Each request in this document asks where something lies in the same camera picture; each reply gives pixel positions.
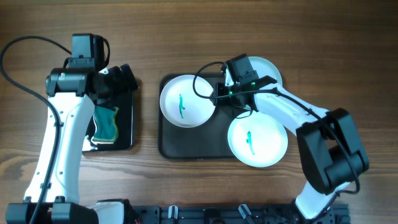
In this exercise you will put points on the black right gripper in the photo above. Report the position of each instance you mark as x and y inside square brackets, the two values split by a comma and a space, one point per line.
[219, 88]

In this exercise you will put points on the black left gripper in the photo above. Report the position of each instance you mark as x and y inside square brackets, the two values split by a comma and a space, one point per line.
[120, 87]

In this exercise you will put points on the white plate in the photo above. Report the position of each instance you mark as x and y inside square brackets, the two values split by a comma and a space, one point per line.
[184, 101]
[257, 140]
[264, 67]

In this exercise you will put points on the green yellow sponge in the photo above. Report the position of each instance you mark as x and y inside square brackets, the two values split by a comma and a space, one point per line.
[106, 129]

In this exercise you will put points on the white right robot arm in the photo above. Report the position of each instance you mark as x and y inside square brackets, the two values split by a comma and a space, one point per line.
[331, 152]

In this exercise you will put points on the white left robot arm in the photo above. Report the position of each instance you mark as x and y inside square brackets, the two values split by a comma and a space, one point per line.
[53, 194]

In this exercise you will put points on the large dark serving tray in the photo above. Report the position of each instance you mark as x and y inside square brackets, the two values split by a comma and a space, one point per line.
[207, 141]

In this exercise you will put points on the small black water tray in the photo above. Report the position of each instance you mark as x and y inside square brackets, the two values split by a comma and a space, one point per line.
[124, 121]

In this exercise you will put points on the black mounting rail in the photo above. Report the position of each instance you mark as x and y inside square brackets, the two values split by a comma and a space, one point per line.
[268, 214]

